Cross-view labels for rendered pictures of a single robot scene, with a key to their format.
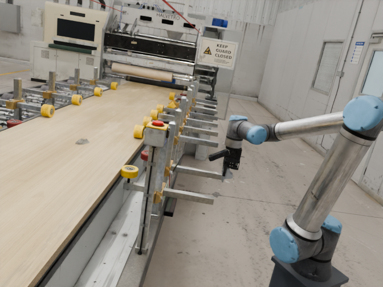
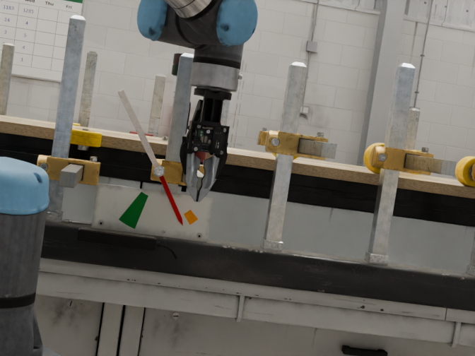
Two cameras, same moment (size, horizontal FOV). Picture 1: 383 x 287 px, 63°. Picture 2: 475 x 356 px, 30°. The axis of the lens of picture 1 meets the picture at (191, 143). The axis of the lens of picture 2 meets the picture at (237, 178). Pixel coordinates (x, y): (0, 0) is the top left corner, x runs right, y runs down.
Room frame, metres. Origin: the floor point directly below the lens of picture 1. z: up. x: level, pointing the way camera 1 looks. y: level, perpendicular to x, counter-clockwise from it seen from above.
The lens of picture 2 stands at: (1.42, -1.88, 0.96)
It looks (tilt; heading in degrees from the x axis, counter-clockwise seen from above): 3 degrees down; 81
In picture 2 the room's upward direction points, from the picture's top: 8 degrees clockwise
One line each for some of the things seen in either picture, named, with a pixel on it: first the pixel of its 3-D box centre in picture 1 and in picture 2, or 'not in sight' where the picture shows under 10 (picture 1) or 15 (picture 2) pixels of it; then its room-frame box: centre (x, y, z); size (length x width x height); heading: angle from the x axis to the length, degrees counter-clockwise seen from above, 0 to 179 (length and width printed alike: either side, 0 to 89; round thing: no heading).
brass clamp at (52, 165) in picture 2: (157, 192); (68, 169); (1.34, 0.12, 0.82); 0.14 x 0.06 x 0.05; 178
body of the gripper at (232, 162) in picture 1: (231, 157); (208, 122); (1.60, -0.23, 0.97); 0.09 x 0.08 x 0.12; 89
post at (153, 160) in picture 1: (147, 200); not in sight; (1.06, 0.13, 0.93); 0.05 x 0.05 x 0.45; 88
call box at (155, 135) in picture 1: (156, 135); not in sight; (1.06, 0.13, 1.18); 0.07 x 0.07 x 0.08; 88
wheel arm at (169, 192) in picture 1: (168, 192); (74, 173); (1.36, 0.07, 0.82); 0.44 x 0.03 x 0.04; 88
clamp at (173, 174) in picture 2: (166, 167); (181, 173); (1.59, 0.11, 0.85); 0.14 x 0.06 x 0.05; 178
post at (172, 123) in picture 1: (166, 164); (173, 159); (1.57, 0.11, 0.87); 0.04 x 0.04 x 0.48; 88
